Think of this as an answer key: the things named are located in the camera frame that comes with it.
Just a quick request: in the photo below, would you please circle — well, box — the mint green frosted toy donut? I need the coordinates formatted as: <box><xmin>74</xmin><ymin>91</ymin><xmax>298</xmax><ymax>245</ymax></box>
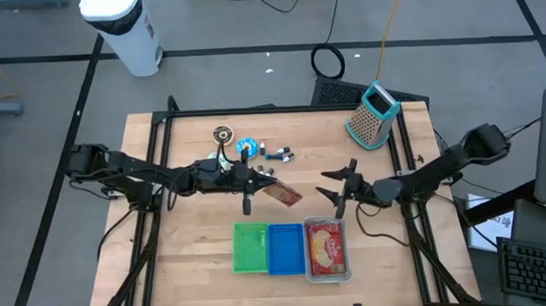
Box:
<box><xmin>207</xmin><ymin>150</ymin><xmax>231</xmax><ymax>171</ymax></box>

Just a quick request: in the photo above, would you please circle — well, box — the white paper sheet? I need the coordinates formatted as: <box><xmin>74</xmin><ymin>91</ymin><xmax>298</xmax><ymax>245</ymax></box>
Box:
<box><xmin>465</xmin><ymin>192</ymin><xmax>516</xmax><ymax>255</ymax></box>

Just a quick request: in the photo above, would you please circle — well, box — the grey plastic tray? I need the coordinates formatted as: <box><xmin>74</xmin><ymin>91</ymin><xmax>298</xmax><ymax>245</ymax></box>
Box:
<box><xmin>302</xmin><ymin>214</ymin><xmax>353</xmax><ymax>286</ymax></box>

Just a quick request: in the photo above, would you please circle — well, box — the teal metal box grater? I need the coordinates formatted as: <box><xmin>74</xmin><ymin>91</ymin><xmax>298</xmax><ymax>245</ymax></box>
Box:
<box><xmin>343</xmin><ymin>78</ymin><xmax>404</xmax><ymax>153</ymax></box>

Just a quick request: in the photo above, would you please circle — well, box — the dark grey flat device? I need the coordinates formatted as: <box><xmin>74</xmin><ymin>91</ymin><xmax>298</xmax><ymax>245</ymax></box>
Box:
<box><xmin>508</xmin><ymin>197</ymin><xmax>546</xmax><ymax>254</ymax></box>

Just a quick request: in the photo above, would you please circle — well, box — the blue plastic basket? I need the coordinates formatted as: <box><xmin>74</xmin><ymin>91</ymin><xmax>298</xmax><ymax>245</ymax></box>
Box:
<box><xmin>266</xmin><ymin>222</ymin><xmax>307</xmax><ymax>277</ymax></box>

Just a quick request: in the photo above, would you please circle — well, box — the red popcorn box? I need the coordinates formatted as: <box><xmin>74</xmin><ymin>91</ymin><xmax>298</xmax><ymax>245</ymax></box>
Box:
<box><xmin>262</xmin><ymin>179</ymin><xmax>304</xmax><ymax>208</ymax></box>
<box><xmin>305</xmin><ymin>220</ymin><xmax>348</xmax><ymax>277</ymax></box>

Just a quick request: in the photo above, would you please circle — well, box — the blue frosted toy donut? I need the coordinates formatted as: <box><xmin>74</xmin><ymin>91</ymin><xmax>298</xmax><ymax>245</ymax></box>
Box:
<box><xmin>234</xmin><ymin>135</ymin><xmax>260</xmax><ymax>161</ymax></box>

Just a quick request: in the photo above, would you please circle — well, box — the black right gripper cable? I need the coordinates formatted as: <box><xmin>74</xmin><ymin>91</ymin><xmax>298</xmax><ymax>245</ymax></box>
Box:
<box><xmin>354</xmin><ymin>201</ymin><xmax>411</xmax><ymax>251</ymax></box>

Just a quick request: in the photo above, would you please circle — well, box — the chocolate frosted toy donut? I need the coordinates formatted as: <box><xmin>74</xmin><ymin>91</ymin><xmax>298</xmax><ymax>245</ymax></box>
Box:
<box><xmin>212</xmin><ymin>124</ymin><xmax>237</xmax><ymax>147</ymax></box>

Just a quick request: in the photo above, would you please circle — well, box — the coiled black floor cable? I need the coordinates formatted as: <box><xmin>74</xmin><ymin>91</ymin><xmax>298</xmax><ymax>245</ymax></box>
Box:
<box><xmin>307</xmin><ymin>0</ymin><xmax>348</xmax><ymax>82</ymax></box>

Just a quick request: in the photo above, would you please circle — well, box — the black desk beam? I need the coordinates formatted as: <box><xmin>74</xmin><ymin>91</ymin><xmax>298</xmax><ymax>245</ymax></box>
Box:
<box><xmin>458</xmin><ymin>181</ymin><xmax>539</xmax><ymax>227</ymax></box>

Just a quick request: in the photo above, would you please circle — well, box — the black aluminium table frame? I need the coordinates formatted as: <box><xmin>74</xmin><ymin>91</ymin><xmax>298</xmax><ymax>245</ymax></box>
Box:
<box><xmin>85</xmin><ymin>82</ymin><xmax>481</xmax><ymax>306</ymax></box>

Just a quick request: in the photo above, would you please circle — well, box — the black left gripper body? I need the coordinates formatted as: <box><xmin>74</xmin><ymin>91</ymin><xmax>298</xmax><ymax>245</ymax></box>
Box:
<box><xmin>229</xmin><ymin>147</ymin><xmax>259</xmax><ymax>217</ymax></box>

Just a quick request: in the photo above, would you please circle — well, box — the thin black cable with plug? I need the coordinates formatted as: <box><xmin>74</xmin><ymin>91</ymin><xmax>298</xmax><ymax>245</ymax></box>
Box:
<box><xmin>227</xmin><ymin>0</ymin><xmax>310</xmax><ymax>17</ymax></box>

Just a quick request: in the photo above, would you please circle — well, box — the thin black desk cable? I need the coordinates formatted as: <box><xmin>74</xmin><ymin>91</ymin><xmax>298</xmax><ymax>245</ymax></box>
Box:
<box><xmin>502</xmin><ymin>116</ymin><xmax>544</xmax><ymax>139</ymax></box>

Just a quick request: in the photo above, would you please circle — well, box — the white trash can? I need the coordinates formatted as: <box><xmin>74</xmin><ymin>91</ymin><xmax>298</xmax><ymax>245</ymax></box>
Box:
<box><xmin>78</xmin><ymin>0</ymin><xmax>165</xmax><ymax>80</ymax></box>

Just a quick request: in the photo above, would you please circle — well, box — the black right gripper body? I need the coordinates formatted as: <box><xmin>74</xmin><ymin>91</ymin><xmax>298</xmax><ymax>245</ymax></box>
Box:
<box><xmin>331</xmin><ymin>157</ymin><xmax>378</xmax><ymax>219</ymax></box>

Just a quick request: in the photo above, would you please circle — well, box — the green plastic basket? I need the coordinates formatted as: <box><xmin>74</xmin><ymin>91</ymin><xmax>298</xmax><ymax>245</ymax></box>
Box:
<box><xmin>231</xmin><ymin>220</ymin><xmax>272</xmax><ymax>275</ymax></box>

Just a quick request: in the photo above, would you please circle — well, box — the black keyboard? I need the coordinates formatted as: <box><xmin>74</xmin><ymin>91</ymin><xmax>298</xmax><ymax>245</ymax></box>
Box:
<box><xmin>496</xmin><ymin>234</ymin><xmax>546</xmax><ymax>306</ymax></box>

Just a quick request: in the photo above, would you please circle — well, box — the yellow floor cable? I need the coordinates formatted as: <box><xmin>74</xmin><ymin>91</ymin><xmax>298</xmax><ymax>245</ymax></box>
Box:
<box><xmin>371</xmin><ymin>0</ymin><xmax>411</xmax><ymax>81</ymax></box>

